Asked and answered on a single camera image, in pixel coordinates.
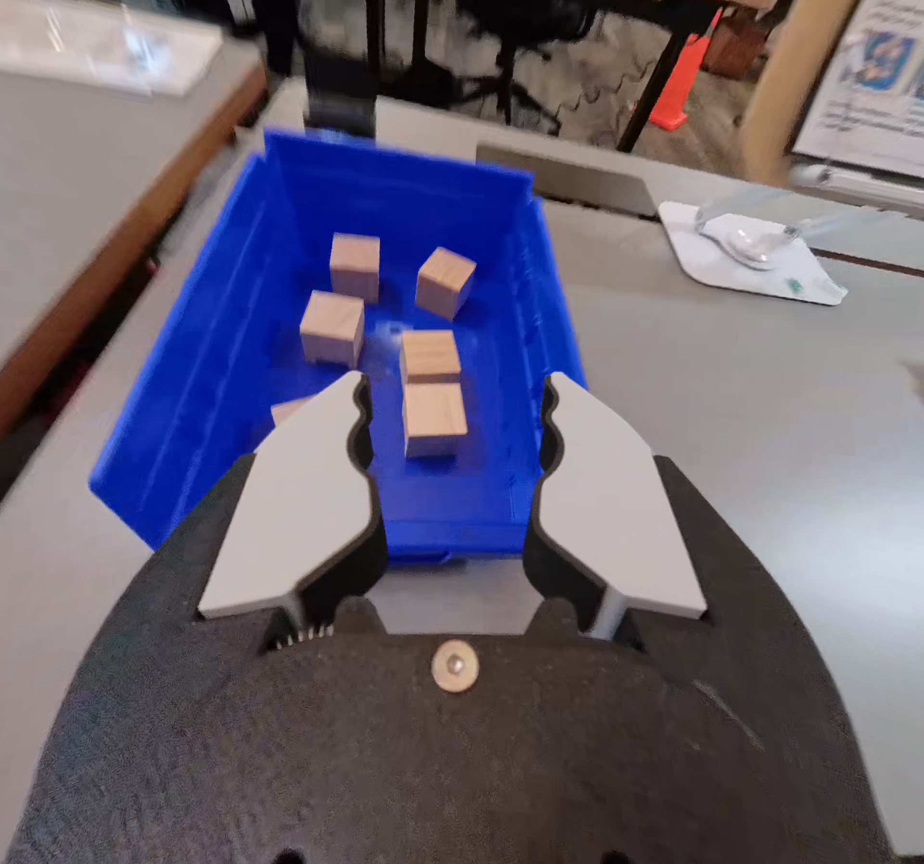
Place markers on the white document stand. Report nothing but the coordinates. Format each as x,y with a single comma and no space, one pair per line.
693,257

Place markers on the clear plastic sheet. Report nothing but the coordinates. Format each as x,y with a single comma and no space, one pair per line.
108,41

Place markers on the blue plastic bin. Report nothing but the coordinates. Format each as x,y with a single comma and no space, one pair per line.
216,373

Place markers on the grey desk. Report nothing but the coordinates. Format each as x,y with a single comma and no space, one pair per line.
722,409

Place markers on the orange traffic cone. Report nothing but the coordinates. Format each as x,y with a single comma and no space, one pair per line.
682,84

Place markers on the black device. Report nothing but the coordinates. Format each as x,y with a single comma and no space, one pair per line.
339,84

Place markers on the printed instruction sheet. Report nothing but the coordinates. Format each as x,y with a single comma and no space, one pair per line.
881,70

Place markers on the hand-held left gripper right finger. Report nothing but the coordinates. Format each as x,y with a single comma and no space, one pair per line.
621,517

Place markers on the wooden cube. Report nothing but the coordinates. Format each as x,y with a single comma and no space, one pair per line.
444,279
434,418
289,410
354,265
330,326
429,355

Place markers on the black office chair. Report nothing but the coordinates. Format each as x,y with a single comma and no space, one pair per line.
520,12

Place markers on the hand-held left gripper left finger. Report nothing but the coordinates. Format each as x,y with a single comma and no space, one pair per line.
289,510

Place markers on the instruction sheet on clipboard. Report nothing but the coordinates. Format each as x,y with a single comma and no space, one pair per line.
783,48

